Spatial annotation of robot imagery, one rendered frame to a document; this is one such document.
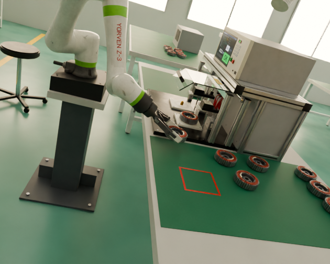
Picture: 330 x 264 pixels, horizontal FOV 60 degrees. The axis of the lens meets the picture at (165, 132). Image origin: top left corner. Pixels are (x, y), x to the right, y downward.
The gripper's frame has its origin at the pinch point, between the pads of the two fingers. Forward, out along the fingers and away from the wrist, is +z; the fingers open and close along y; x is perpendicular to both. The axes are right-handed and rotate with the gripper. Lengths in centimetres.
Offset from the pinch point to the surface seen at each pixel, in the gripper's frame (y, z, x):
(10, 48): -150, -97, -88
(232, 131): -7.4, 25.5, 19.3
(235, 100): -31, 26, 31
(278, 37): -502, 243, 176
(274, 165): -1, 55, 23
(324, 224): 42, 58, 25
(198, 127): -21.7, 17.6, 5.3
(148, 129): -11.9, -6.2, -12.3
